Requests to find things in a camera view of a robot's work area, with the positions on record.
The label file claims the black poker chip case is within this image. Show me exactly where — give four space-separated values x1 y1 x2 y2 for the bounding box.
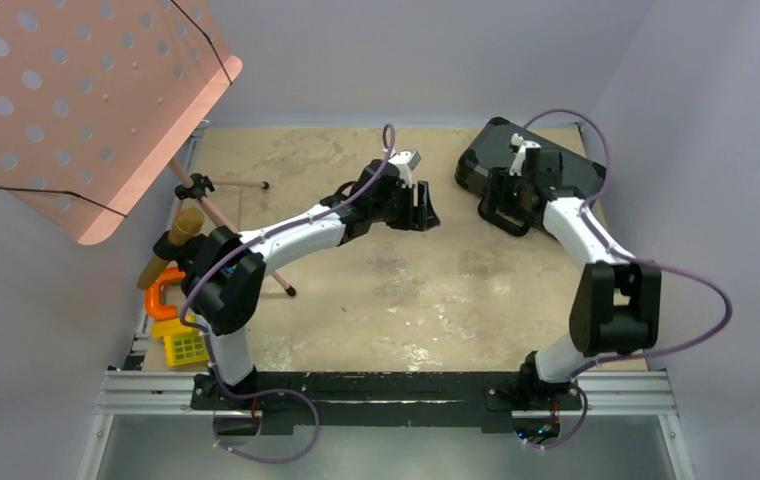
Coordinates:
454 117 608 238

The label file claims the orange toy piece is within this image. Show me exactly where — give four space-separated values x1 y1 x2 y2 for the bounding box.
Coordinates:
143 267 185 321

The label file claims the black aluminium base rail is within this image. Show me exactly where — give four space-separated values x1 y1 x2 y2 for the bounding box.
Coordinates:
97 371 676 442

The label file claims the wooden mallet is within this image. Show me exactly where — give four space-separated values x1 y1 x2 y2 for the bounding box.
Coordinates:
136 207 204 290

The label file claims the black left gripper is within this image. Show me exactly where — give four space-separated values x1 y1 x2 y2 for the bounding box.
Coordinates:
370 180 439 232

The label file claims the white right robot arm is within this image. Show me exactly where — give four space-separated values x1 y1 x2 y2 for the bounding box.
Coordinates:
478 140 662 407

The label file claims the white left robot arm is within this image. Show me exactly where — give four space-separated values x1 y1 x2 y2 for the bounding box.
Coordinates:
180 150 440 409

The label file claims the yellow toy brick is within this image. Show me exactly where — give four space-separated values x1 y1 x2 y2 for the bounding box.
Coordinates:
151 316 209 367

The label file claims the pink music stand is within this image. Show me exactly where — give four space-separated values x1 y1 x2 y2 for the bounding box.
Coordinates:
0 0 298 298

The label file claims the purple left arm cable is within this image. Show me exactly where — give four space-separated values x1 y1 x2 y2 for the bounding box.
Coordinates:
177 123 398 465

